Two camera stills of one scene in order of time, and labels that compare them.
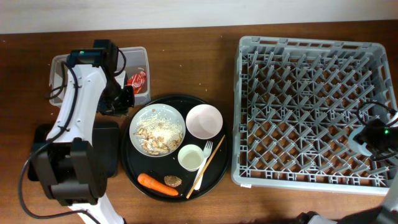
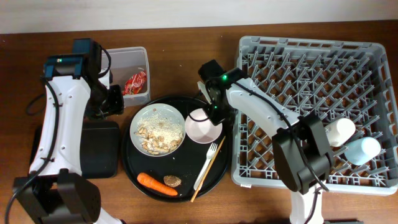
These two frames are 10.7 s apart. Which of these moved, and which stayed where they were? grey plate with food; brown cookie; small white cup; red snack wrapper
Moved: small white cup
Stayed: brown cookie; red snack wrapper; grey plate with food
